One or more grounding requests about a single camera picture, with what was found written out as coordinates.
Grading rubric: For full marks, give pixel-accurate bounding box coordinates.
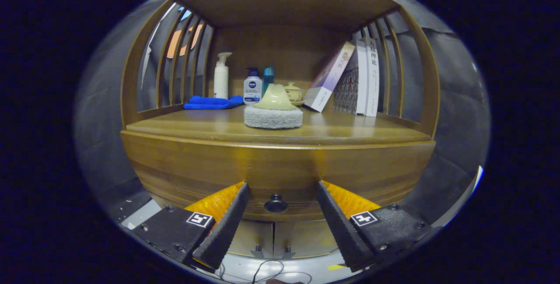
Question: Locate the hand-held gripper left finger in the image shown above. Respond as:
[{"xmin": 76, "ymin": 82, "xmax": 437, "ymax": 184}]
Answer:
[{"xmin": 131, "ymin": 182, "xmax": 250, "ymax": 271}]

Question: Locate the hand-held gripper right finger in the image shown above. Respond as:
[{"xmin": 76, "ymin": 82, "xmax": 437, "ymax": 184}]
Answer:
[{"xmin": 317, "ymin": 180, "xmax": 434, "ymax": 273}]

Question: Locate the wooden drawer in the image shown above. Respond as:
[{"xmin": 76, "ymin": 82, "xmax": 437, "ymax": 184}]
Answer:
[{"xmin": 120, "ymin": 130, "xmax": 437, "ymax": 222}]

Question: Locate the green handled scrub brush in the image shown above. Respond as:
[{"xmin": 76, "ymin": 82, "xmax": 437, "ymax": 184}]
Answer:
[{"xmin": 244, "ymin": 84, "xmax": 304, "ymax": 130}]

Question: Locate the wooden countertop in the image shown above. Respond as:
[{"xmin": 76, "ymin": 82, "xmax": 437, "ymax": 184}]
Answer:
[{"xmin": 126, "ymin": 105, "xmax": 431, "ymax": 147}]

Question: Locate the blue folded cloth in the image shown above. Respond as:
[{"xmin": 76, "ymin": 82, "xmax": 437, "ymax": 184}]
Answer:
[{"xmin": 183, "ymin": 95, "xmax": 245, "ymax": 110}]

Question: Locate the beige lidded teacup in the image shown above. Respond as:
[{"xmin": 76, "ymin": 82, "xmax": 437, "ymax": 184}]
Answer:
[{"xmin": 283, "ymin": 82, "xmax": 305, "ymax": 106}]

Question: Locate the white lotion bottle blue cap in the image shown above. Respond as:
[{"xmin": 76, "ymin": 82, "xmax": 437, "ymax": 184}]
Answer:
[{"xmin": 243, "ymin": 67, "xmax": 263, "ymax": 105}]

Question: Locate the purple and white book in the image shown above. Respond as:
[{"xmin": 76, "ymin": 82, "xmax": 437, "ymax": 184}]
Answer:
[{"xmin": 303, "ymin": 41, "xmax": 356, "ymax": 113}]

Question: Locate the white book plain spine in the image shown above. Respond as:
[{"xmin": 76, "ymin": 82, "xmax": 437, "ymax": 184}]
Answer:
[{"xmin": 355, "ymin": 39, "xmax": 368, "ymax": 116}]

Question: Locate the white pump bottle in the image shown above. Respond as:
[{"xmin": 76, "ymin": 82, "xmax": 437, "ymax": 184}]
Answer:
[{"xmin": 213, "ymin": 52, "xmax": 233, "ymax": 100}]

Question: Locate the teal bottle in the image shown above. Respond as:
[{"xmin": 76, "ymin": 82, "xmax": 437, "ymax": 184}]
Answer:
[{"xmin": 262, "ymin": 67, "xmax": 275, "ymax": 96}]

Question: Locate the tangle of floor cables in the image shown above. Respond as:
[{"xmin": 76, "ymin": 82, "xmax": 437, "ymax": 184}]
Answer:
[{"xmin": 214, "ymin": 258, "xmax": 313, "ymax": 284}]

